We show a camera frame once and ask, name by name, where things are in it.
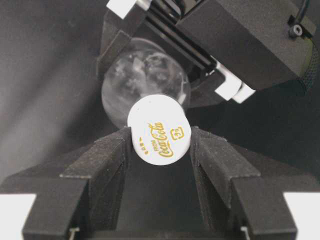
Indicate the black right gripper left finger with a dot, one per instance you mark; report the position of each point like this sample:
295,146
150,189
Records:
76,193

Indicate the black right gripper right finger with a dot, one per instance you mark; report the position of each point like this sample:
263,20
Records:
242,193

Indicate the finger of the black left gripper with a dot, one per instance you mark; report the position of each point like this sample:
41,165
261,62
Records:
116,35
203,91

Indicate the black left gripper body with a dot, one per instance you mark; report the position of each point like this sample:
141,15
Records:
254,44

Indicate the clear plastic bottle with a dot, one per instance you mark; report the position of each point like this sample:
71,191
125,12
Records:
143,68

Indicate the white bottle cap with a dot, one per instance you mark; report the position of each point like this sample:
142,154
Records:
160,130

